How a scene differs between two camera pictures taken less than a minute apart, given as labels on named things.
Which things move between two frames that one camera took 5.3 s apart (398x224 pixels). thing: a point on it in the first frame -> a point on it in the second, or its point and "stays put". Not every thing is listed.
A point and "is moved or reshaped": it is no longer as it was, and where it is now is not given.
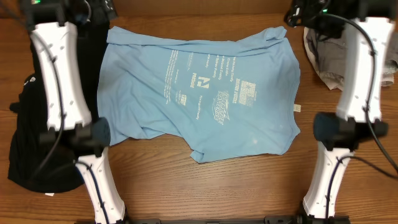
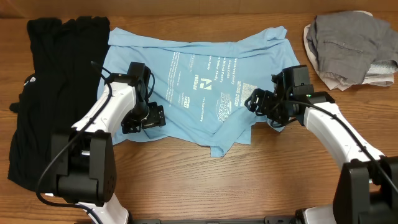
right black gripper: [311, 20] -> [254, 98]
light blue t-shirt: [222, 97] is moved or reshaped
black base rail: [299, 219] stays put
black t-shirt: [55, 171] stays put
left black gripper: [98, 14] -> [157, 115]
